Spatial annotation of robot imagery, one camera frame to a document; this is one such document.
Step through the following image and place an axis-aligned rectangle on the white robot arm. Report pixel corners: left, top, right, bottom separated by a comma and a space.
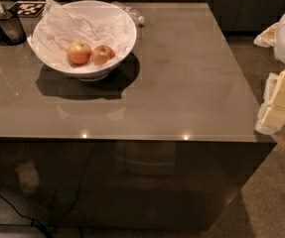
253, 14, 285, 135

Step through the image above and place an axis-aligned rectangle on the smaller red apple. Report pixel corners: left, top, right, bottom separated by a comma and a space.
91, 45, 115, 65

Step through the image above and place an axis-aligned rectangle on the black floor cable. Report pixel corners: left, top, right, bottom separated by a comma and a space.
0, 172, 56, 238

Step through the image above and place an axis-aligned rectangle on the white crumpled paper liner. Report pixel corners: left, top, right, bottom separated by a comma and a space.
27, 0, 137, 73

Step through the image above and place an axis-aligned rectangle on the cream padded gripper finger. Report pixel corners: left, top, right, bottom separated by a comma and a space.
255, 69, 285, 135

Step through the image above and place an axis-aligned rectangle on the white ceramic bowl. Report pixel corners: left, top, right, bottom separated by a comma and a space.
31, 0, 138, 82

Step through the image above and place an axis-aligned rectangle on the clear plastic water bottle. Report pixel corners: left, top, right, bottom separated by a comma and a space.
113, 1, 145, 27

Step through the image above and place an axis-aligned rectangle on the black white fiducial marker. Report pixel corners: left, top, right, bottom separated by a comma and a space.
9, 1, 46, 18

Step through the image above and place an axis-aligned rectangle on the larger yellow-red apple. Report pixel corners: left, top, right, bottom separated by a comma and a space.
67, 41, 91, 65

